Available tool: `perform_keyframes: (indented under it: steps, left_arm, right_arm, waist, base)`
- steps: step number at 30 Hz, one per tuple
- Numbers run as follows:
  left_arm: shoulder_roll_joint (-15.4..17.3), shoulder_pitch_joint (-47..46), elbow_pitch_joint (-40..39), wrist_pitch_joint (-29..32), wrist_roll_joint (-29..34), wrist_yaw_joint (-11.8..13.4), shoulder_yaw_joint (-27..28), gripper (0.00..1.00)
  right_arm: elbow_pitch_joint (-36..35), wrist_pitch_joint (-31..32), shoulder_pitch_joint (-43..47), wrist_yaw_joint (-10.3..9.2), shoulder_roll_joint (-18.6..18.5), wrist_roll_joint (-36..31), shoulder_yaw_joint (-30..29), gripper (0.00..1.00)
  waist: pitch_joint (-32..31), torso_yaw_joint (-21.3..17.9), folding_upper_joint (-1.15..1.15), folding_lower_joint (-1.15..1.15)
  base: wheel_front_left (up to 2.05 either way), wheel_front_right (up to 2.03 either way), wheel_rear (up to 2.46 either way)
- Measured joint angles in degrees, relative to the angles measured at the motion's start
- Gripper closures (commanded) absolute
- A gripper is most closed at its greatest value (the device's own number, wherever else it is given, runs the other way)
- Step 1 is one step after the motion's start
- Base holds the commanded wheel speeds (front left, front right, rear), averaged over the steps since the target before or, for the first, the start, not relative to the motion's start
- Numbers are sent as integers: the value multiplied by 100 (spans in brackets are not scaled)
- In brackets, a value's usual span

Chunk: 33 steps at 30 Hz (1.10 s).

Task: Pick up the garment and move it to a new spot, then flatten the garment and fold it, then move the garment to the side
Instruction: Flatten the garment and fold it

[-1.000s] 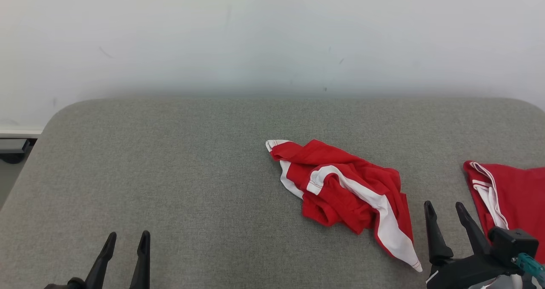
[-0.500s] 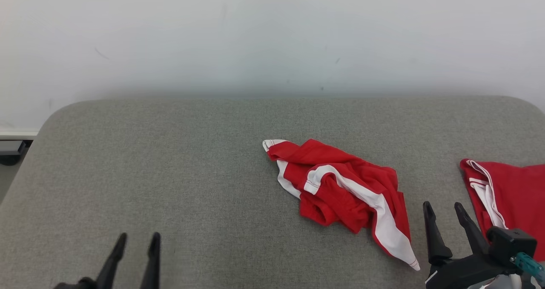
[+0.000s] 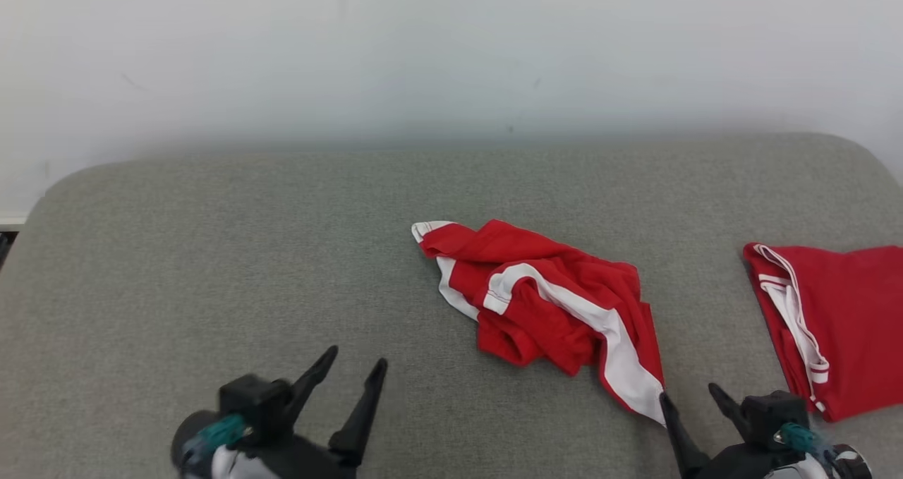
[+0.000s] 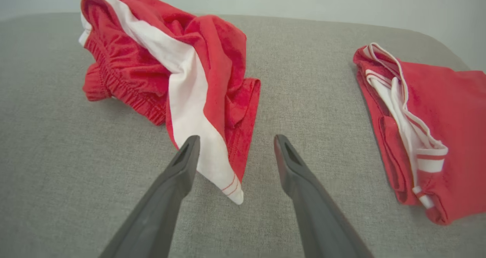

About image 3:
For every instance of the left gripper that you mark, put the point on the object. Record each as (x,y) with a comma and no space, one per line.
(296,458)

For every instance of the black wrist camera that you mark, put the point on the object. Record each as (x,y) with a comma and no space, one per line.
(769,412)
(254,398)

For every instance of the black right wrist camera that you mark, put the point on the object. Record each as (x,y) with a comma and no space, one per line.
(769,412)

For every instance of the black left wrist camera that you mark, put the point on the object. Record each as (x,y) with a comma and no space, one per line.
(254,398)

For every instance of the red shorts with white stripes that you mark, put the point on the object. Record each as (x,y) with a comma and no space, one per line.
(550,310)

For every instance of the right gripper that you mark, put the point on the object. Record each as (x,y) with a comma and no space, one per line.
(748,465)

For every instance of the red jersey with striped trim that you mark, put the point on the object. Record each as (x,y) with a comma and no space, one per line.
(846,324)

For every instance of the dark object beside sofa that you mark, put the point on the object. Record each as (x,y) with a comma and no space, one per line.
(5,250)

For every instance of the grey fabric sofa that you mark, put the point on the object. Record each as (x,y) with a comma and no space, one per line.
(247,267)

